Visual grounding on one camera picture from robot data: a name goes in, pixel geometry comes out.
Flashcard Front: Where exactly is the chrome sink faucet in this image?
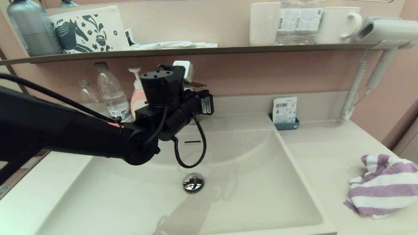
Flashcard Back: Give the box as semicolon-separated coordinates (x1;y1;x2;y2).
184;82;207;126

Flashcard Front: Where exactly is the purple white striped towel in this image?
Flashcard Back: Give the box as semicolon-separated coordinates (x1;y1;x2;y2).
343;154;418;218

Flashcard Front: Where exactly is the white ceramic sink basin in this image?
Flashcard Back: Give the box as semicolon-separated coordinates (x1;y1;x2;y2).
35;129;337;235

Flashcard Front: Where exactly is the pink soap pump bottle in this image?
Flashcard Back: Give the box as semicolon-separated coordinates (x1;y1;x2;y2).
128;67;147;113

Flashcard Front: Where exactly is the flat white plastic packet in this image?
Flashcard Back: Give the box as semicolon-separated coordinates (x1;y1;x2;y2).
130;40;218;50

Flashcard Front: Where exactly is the chrome drain stopper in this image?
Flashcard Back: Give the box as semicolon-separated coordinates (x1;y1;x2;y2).
183;172;205;194

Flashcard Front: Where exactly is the tall clear water bottle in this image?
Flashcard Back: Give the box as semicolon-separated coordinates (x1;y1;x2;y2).
94;62;133;123

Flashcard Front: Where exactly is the white printed packet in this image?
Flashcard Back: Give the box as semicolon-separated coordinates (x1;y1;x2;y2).
273;97;297;124

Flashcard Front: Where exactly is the small blue plastic tray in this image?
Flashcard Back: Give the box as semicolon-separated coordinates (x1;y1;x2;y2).
268;113;299;130

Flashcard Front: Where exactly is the small clear water bottle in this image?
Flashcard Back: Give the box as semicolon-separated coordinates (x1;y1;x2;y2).
78;80;110;118

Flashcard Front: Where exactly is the white horse print pouch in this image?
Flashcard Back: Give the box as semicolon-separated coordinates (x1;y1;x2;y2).
49;6;130;54

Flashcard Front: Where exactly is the grey translucent bottle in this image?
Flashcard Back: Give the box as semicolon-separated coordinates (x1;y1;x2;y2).
7;0;63;56

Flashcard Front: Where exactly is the white hair dryer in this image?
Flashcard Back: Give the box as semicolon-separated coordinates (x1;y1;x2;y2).
355;17;418;89

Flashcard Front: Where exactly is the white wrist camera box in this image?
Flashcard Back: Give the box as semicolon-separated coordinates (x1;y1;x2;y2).
172;60;194;83

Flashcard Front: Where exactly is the black looped camera cable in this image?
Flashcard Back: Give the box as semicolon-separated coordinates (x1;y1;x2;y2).
173;113;207;169

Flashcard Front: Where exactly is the brown wall shelf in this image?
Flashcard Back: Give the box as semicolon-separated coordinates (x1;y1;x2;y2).
0;43;381;66

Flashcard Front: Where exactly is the wall mirror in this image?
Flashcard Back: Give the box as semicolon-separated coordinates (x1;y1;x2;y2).
42;0;407;48

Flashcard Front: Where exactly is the white handleless cup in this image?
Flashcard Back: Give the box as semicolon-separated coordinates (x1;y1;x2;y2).
249;3;281;46

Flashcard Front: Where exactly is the long black arm cable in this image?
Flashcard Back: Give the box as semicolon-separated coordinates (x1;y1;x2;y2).
0;73;115;124

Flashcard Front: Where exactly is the white mug with handle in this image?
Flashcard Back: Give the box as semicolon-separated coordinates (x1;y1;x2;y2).
315;7;363;44

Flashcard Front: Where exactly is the white coiled dryer cord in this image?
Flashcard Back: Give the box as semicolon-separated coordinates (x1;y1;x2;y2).
340;52;371;121

